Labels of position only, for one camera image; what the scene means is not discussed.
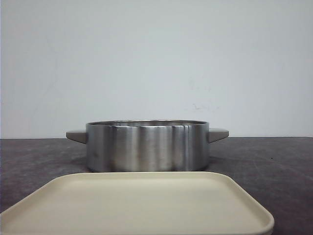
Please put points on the stainless steel steamer pot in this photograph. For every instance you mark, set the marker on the stainless steel steamer pot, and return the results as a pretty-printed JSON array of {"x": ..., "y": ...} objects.
[{"x": 147, "y": 145}]

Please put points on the beige square tray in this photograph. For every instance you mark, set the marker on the beige square tray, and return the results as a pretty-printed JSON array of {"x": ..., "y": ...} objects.
[{"x": 138, "y": 203}]

